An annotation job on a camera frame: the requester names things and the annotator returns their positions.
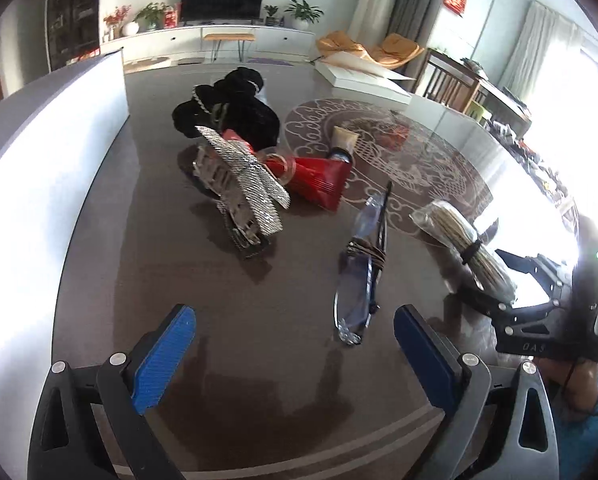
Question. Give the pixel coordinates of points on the person's right hand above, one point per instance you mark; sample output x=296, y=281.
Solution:
x=581, y=382

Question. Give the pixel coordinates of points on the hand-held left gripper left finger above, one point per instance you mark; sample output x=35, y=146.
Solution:
x=164, y=355

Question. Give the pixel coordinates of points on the black television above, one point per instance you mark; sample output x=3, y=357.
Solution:
x=223, y=2

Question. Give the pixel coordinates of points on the green potted plant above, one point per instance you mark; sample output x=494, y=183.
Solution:
x=154, y=14

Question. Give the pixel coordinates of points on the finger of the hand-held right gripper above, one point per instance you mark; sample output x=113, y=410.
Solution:
x=509, y=316
x=534, y=266

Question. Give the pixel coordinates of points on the cluttered side table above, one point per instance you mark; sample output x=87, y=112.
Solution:
x=509, y=105

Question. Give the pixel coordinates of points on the silver rhinestone hair clip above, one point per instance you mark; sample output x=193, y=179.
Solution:
x=249, y=180

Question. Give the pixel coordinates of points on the leafy plant in white pot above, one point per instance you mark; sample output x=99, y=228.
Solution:
x=304, y=12

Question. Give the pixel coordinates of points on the red gift box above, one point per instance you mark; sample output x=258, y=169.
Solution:
x=170, y=17

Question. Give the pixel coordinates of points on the white window curtain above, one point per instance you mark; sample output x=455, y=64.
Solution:
x=539, y=50

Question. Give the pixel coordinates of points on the small red packet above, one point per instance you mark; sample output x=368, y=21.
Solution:
x=239, y=141

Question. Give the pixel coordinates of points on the white sheer curtain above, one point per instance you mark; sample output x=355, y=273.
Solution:
x=379, y=0

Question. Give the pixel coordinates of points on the white round vase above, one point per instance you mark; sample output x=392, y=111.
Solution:
x=130, y=28

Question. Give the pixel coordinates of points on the white television cabinet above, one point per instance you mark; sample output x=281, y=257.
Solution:
x=179, y=42

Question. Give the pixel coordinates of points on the orange lounge chair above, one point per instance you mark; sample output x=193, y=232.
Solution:
x=394, y=47

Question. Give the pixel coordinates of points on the cream paper sheet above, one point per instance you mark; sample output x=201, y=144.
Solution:
x=359, y=65

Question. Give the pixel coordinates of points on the person's right forearm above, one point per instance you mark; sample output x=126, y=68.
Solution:
x=594, y=440

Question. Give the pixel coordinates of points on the beige tube with black cap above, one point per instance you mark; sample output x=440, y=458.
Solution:
x=345, y=140

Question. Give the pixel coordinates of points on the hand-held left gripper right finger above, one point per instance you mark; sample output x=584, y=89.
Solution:
x=424, y=355

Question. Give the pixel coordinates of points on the red flowers in vase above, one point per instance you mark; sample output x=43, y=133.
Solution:
x=116, y=17

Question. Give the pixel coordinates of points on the wooden bench with metal legs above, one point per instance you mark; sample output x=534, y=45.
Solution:
x=229, y=37

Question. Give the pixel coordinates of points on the dark wooden chair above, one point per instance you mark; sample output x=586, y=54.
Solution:
x=449, y=80

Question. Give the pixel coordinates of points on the bundle of sticks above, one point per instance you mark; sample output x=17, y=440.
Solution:
x=454, y=227

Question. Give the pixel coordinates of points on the white board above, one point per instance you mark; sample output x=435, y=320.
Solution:
x=44, y=160

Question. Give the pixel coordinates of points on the flat white box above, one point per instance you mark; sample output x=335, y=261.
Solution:
x=364, y=85

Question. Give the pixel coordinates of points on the red cosmetic tube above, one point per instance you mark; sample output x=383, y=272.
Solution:
x=321, y=180

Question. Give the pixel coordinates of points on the dark display cabinet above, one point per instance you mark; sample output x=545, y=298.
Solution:
x=74, y=10

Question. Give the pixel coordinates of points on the small potted plant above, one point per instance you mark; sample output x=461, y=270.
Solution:
x=271, y=14

